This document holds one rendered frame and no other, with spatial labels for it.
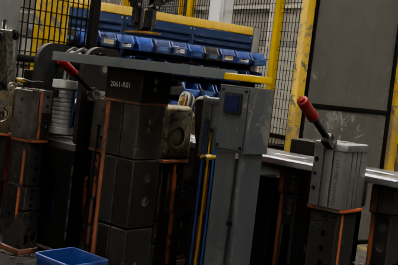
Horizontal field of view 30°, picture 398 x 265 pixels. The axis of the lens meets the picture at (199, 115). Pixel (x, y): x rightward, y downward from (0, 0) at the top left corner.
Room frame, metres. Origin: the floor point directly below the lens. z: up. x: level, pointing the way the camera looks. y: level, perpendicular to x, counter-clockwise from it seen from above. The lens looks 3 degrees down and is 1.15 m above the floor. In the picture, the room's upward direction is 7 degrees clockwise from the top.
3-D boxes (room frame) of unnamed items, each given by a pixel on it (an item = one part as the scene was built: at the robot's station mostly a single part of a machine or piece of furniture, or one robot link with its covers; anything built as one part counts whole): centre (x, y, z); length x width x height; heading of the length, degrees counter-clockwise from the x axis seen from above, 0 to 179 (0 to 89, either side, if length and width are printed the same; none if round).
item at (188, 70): (1.43, 0.12, 1.16); 0.37 x 0.14 x 0.02; 50
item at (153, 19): (1.43, 0.11, 1.26); 0.03 x 0.03 x 0.07; 34
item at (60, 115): (1.75, 0.29, 0.94); 0.18 x 0.13 x 0.49; 50
